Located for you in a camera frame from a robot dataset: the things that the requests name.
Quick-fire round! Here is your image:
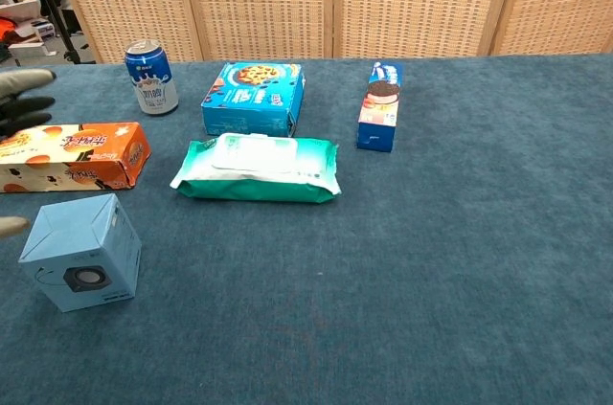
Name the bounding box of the white cardboard box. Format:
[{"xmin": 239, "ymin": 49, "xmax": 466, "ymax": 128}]
[{"xmin": 0, "ymin": 0, "xmax": 43, "ymax": 19}]

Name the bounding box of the flat white box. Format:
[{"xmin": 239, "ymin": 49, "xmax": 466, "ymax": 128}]
[{"xmin": 8, "ymin": 39, "xmax": 59, "ymax": 60}]

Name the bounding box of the small blue white box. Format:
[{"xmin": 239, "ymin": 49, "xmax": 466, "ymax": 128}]
[{"xmin": 32, "ymin": 20, "xmax": 57, "ymax": 40}]

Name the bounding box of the blue table cloth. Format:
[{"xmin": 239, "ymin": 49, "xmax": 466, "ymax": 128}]
[{"xmin": 0, "ymin": 53, "xmax": 613, "ymax": 405}]

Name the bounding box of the blue and white can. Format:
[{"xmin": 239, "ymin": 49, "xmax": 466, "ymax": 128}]
[{"xmin": 124, "ymin": 38, "xmax": 179, "ymax": 116}]

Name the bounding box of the green wet wipes pack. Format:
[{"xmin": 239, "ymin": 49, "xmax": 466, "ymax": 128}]
[{"xmin": 170, "ymin": 132, "xmax": 342, "ymax": 204}]

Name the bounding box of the orange cloth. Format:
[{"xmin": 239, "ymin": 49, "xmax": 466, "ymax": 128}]
[{"xmin": 0, "ymin": 16, "xmax": 21, "ymax": 45}]

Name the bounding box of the blue sandwich cookie box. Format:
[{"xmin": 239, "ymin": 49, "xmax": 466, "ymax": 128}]
[{"xmin": 355, "ymin": 60, "xmax": 404, "ymax": 153}]

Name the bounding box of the orange snack box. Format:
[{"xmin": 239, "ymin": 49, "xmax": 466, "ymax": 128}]
[{"xmin": 0, "ymin": 121, "xmax": 152, "ymax": 194}]

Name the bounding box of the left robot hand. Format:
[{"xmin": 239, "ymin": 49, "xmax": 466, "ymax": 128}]
[{"xmin": 0, "ymin": 68, "xmax": 57, "ymax": 240}]

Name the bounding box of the light blue cardboard box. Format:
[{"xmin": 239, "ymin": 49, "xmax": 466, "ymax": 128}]
[{"xmin": 17, "ymin": 192, "xmax": 143, "ymax": 314}]

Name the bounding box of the black tripod stand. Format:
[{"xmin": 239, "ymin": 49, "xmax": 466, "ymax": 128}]
[{"xmin": 18, "ymin": 0, "xmax": 83, "ymax": 65}]

